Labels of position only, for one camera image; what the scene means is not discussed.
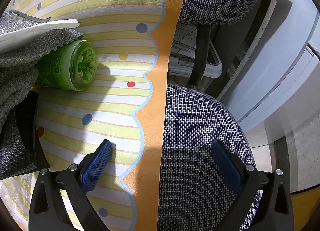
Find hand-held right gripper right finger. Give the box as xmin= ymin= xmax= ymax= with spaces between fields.
xmin=211 ymin=138 xmax=293 ymax=231

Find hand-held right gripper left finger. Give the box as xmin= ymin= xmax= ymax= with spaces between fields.
xmin=28 ymin=139 xmax=113 ymax=231

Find green tea bottle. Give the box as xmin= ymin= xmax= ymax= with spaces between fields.
xmin=34 ymin=40 xmax=98 ymax=92

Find grey office chair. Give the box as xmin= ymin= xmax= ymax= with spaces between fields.
xmin=155 ymin=0 xmax=265 ymax=231

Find black cloth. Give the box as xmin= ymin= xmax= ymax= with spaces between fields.
xmin=0 ymin=91 xmax=50 ymax=180

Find white plastic storage box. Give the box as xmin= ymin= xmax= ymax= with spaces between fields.
xmin=169 ymin=24 xmax=223 ymax=79

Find white refrigerator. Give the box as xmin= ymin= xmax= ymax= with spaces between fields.
xmin=220 ymin=0 xmax=320 ymax=126

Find grey fluffy cloth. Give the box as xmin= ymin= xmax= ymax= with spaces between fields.
xmin=0 ymin=9 xmax=84 ymax=131

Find white instant noodle bowl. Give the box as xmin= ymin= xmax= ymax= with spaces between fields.
xmin=0 ymin=19 xmax=81 ymax=54

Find yellow striped dotted mat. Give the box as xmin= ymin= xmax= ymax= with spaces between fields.
xmin=0 ymin=0 xmax=190 ymax=231

